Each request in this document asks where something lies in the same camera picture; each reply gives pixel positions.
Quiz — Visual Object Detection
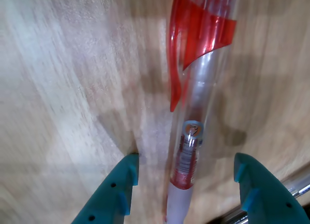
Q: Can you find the clear capped black pen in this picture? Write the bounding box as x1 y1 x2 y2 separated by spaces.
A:
227 177 310 224

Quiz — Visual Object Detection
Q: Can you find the red retractable pen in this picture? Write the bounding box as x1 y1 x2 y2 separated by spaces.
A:
164 0 237 224

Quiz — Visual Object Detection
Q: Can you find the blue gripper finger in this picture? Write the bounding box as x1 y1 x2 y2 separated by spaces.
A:
71 153 140 224
233 152 310 224

